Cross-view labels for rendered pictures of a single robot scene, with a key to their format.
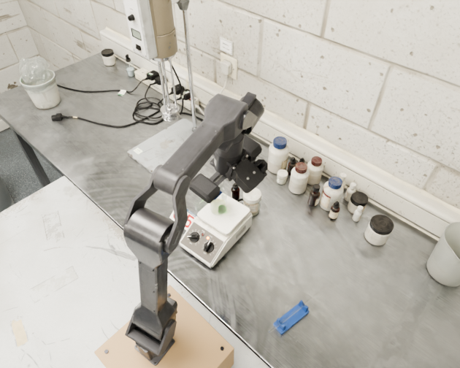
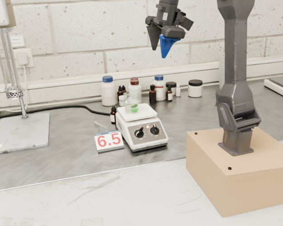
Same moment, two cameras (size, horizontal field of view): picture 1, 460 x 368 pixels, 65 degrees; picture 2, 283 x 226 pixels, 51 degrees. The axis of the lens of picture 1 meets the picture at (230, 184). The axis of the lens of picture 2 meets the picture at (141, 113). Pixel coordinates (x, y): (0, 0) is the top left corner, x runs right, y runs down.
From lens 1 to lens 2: 0.95 m
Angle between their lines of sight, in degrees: 51
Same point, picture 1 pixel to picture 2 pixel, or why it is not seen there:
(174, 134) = (12, 126)
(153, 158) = (20, 141)
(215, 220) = (140, 114)
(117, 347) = (228, 163)
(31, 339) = not seen: outside the picture
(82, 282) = (110, 216)
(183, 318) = (220, 133)
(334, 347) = not seen: hidden behind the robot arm
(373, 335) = not seen: hidden behind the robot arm
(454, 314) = (254, 93)
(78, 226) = (33, 205)
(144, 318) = (241, 95)
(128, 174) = (14, 159)
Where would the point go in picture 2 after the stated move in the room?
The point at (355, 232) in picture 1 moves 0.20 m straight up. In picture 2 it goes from (186, 98) to (187, 56)
